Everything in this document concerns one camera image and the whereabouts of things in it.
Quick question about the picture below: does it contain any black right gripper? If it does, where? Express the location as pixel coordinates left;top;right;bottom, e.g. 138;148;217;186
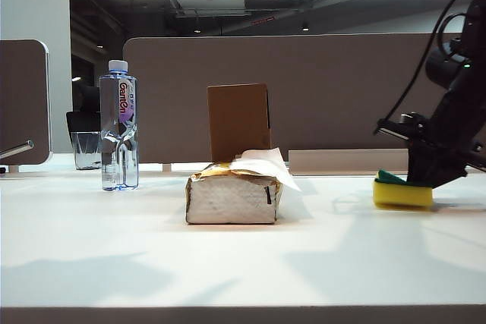
406;84;486;190

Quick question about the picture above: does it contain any yellow sponge with green scourer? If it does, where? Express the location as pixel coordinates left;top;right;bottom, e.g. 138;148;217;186
372;169;434;210

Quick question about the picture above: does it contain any clear Ganten water bottle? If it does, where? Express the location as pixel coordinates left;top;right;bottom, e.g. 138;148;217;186
99;60;140;192

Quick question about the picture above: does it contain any large brown desk partition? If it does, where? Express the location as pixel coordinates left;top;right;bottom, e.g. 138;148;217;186
122;32;486;165

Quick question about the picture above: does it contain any white tissue sheet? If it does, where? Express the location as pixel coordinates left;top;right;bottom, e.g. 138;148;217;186
229;147;301;192

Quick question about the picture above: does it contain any brown cardboard box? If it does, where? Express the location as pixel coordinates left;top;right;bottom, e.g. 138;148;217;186
207;83;273;164

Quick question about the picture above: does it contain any white soft tissue pack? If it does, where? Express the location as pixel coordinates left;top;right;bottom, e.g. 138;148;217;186
185;162;284;225

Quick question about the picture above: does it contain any clear drinking glass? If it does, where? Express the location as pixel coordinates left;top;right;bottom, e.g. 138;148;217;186
70;131;103;171

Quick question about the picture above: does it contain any black office chair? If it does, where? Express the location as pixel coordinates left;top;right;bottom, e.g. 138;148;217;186
65;84;103;134

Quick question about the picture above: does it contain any silver metal rod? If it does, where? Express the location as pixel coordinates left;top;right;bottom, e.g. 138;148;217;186
0;140;34;160

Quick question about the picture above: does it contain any small brown desk partition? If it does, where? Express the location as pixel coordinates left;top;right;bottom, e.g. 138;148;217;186
0;39;52;168

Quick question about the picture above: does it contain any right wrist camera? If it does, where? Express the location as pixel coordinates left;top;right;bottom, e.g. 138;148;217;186
375;112;432;146

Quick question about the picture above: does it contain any beige cable tray flap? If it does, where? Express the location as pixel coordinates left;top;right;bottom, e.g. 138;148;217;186
288;149;412;176

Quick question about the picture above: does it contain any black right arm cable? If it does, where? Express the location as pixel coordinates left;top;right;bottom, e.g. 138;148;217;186
374;0;486;135

